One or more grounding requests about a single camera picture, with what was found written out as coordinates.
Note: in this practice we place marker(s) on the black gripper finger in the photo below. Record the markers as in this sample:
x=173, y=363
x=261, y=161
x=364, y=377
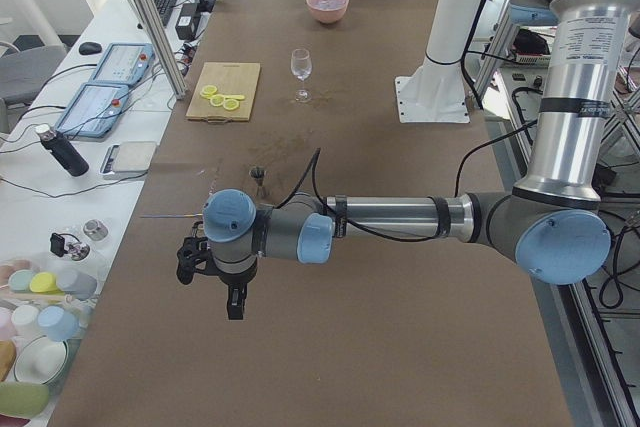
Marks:
x=193, y=258

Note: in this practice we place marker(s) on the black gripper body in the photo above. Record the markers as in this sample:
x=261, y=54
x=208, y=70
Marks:
x=236, y=278

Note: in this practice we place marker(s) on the steel measuring jigger cup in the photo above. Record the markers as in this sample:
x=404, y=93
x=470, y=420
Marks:
x=258, y=174

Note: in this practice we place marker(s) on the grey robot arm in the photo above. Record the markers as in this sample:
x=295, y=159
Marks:
x=547, y=224

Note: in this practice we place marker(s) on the clear wine glass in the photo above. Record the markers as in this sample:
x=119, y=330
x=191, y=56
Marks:
x=301, y=68

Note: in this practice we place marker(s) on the clear ice cubes pile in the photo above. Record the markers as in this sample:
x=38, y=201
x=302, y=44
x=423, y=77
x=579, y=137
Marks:
x=328, y=5

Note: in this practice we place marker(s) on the steel thermos cap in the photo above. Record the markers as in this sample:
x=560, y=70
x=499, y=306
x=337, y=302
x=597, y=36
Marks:
x=95, y=230

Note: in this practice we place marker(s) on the silver kitchen scale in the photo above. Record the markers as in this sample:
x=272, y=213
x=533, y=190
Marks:
x=127, y=159

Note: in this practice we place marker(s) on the pastel cups cluster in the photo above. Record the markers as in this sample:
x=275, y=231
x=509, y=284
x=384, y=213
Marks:
x=56, y=304

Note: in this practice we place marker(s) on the black thermos bottle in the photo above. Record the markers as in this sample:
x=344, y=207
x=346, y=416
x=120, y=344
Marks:
x=62, y=150

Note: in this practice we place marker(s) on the middle lemon slice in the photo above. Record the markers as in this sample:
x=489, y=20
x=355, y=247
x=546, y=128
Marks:
x=217, y=100

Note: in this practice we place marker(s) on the left teach pendant tablet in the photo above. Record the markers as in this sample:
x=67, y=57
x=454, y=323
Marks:
x=93, y=111

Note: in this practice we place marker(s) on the teach pendant tablet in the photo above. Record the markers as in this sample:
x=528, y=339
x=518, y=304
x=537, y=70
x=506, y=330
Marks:
x=93, y=111
x=124, y=63

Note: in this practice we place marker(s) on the bamboo cutting board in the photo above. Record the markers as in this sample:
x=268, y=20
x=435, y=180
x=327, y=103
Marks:
x=229, y=78

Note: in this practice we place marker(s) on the right teach pendant tablet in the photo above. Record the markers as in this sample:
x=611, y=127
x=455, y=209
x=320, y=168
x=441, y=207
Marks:
x=124, y=63

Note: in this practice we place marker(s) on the black computer mouse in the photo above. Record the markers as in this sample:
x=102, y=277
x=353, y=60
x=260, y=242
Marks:
x=89, y=48

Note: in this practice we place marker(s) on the grey office chair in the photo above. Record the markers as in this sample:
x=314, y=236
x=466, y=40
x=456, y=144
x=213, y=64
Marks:
x=23, y=74

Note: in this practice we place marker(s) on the pink bowl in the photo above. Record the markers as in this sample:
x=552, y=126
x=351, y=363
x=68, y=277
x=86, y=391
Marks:
x=327, y=11

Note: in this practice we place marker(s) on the lemon slice near handle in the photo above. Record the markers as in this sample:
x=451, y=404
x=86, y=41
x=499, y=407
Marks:
x=231, y=104

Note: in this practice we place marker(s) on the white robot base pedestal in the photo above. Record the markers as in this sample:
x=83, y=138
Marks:
x=435, y=92

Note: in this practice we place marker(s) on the aluminium frame post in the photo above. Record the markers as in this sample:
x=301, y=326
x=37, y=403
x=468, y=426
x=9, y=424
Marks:
x=151, y=21

